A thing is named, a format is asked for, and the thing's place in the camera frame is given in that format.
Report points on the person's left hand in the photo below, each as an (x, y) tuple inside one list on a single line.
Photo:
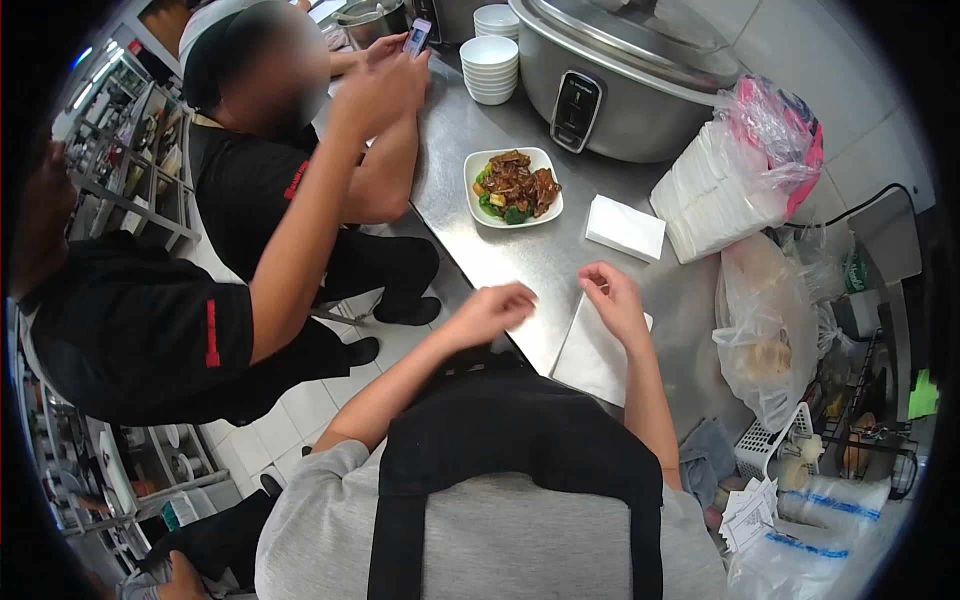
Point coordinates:
[(487, 311)]

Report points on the person's right hand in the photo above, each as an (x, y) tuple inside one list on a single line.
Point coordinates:
[(621, 304)]

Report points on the person's left fingers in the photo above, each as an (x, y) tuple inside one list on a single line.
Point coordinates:
[(519, 298)]

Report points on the person's right fingers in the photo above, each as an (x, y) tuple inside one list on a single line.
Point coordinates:
[(596, 277)]

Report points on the folded white paper napkin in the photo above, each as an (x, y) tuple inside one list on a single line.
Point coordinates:
[(625, 227)]

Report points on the flat white paper napkin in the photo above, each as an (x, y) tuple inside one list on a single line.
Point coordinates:
[(589, 364)]

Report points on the white square plate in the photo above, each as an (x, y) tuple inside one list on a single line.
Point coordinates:
[(480, 214)]

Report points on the braised meat with broccoli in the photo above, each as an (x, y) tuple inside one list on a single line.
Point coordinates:
[(521, 187)]

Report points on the bagged pack of white napkins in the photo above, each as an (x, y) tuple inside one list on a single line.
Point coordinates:
[(720, 187)]

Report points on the clear bag of buns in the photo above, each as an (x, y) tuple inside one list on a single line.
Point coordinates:
[(761, 330)]

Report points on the large steel rice cooker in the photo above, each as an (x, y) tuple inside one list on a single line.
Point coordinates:
[(637, 105)]

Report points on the gray cloth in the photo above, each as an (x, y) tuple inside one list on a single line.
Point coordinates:
[(707, 461)]

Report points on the person's body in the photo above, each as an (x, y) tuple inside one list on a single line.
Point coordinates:
[(495, 525)]

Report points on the stack of white bowls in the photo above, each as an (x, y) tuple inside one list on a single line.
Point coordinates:
[(490, 71), (497, 20)]

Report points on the white plastic basket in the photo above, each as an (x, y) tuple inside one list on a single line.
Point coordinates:
[(765, 442)]

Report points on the smartphone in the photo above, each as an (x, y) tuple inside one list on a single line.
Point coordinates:
[(417, 36)]

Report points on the pile of paper receipts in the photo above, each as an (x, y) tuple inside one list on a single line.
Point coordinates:
[(750, 514)]

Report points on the steel pot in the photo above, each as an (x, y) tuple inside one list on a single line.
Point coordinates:
[(371, 21)]

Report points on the blue-printed clear plastic bags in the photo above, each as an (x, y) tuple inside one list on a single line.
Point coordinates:
[(810, 540)]

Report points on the green paper note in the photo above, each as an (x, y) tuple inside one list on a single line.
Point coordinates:
[(922, 395)]

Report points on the metal shelf with dishes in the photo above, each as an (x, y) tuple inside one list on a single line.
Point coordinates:
[(112, 465), (127, 150)]

